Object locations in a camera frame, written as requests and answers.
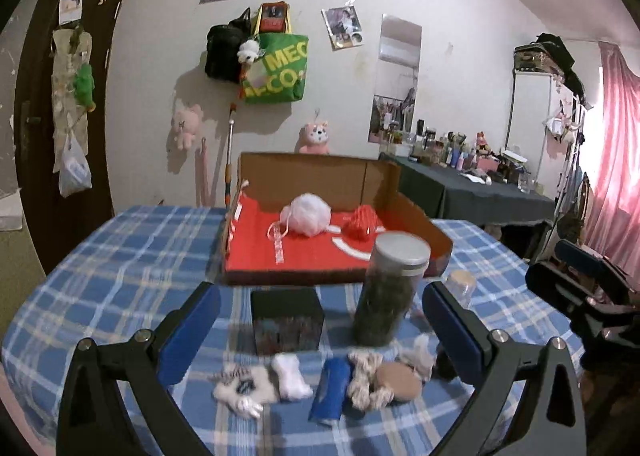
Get pink curtain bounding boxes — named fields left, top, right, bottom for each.
left=582, top=40, right=640, bottom=281

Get white refrigerator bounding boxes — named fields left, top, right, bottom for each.
left=505, top=70, right=586, bottom=197

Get white fluffy plush toy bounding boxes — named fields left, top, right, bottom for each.
left=212, top=363, right=278, bottom=419

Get small clear plastic jar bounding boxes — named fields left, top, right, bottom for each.
left=445, top=270, right=476, bottom=309

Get white plush keychain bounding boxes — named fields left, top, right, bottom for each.
left=236, top=38, right=263, bottom=65

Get white plastic bag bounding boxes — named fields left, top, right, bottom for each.
left=58, top=131, right=93, bottom=197

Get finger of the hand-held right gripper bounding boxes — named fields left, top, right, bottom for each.
left=525, top=262, right=596, bottom=324
left=554, top=239, right=631, bottom=297

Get red mesh bath pouf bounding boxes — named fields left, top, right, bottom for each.
left=345, top=205, right=383, bottom=241

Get tall jar with grey lid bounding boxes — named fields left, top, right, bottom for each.
left=352, top=231, right=432, bottom=347

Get photo wall poster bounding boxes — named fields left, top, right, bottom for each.
left=321, top=0, right=365, bottom=50

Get wall mirror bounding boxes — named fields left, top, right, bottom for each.
left=368, top=13, right=423, bottom=147

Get camouflage bag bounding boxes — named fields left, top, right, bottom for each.
left=514, top=33, right=586, bottom=91

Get mop handle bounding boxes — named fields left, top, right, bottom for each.
left=223, top=103, right=237, bottom=217

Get white mesh bath pouf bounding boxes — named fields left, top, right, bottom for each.
left=267, top=193, right=332, bottom=264

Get hanging fabric organizer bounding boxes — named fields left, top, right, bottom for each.
left=50, top=26, right=93, bottom=174

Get white bone-shaped soft toy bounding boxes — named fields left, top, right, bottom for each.
left=271, top=353, right=313, bottom=402

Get dark wooden door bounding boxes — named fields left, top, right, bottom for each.
left=15, top=0, right=138, bottom=277

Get black scrunchie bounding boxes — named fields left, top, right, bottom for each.
left=435, top=346, right=458, bottom=382

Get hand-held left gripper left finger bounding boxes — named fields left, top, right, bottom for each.
left=59, top=281, right=222, bottom=456

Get cream crochet scrunchie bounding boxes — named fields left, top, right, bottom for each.
left=346, top=350, right=396, bottom=412

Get blue plaid blanket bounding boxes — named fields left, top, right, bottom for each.
left=0, top=206, right=591, bottom=456

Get black floral print box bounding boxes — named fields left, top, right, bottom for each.
left=250, top=288, right=326, bottom=356

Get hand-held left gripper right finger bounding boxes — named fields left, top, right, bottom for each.
left=421, top=280, right=587, bottom=456

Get black hanging bag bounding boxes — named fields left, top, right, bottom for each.
left=204, top=8, right=252, bottom=84

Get blue towel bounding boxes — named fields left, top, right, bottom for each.
left=307, top=357, right=351, bottom=424

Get white cloth pouch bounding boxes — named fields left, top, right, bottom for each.
left=397, top=333, right=435, bottom=382

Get photo on door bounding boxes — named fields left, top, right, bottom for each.
left=59, top=0, right=86, bottom=25

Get green plush toy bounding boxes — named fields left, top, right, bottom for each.
left=72, top=63, right=97, bottom=111

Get table with dark cloth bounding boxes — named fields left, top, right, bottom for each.
left=378, top=152, right=557, bottom=237

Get pink dog plush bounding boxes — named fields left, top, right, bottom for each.
left=298, top=108, right=332, bottom=155

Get pink plush toy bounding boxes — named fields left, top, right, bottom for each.
left=171, top=104, right=205, bottom=151

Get white hanging accessories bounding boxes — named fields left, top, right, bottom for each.
left=542, top=100, right=583, bottom=144

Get green tote bag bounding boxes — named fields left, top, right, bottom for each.
left=237, top=32, right=310, bottom=105

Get cardboard box with red lining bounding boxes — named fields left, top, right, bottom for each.
left=220, top=152, right=455, bottom=287

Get red and yellow bag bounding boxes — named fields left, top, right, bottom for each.
left=250, top=0, right=292, bottom=36

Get beige round powder puff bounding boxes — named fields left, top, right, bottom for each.
left=375, top=362, right=423, bottom=404

